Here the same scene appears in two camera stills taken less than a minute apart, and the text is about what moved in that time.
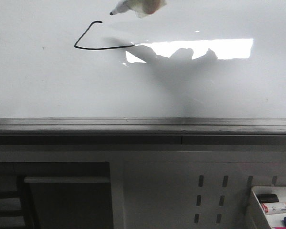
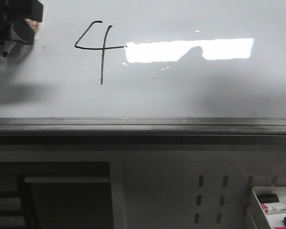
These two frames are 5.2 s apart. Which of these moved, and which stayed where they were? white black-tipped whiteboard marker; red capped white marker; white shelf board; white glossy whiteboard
Moved: white black-tipped whiteboard marker
Stayed: white glossy whiteboard; white shelf board; red capped white marker
